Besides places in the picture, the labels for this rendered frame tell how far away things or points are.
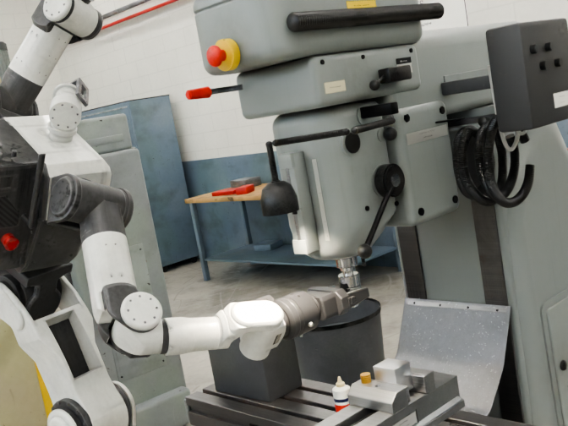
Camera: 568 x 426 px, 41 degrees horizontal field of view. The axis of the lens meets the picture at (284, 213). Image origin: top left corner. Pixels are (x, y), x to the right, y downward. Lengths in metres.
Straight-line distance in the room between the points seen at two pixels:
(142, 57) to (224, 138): 1.69
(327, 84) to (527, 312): 0.79
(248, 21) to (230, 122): 7.06
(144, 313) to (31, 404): 1.80
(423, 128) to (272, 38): 0.45
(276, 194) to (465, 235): 0.65
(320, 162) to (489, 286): 0.60
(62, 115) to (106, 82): 8.76
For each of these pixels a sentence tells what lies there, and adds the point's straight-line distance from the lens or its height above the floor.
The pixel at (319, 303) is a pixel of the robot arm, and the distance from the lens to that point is 1.64.
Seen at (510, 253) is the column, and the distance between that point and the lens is 1.91.
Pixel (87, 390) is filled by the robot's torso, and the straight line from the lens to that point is 1.91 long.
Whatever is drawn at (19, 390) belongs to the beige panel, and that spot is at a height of 0.75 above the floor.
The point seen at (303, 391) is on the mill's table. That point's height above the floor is 0.92.
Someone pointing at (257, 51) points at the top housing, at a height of 1.75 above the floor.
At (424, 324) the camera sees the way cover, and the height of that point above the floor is 1.03.
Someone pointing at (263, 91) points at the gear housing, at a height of 1.68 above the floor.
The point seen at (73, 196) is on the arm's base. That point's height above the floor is 1.54.
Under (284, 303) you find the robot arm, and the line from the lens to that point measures 1.60.
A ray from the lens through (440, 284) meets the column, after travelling 2.03.
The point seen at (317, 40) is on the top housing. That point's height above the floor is 1.75.
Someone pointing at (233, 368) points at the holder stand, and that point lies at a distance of 2.05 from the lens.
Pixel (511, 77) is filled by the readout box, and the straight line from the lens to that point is 1.61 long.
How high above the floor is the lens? 1.65
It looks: 8 degrees down
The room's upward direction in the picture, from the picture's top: 10 degrees counter-clockwise
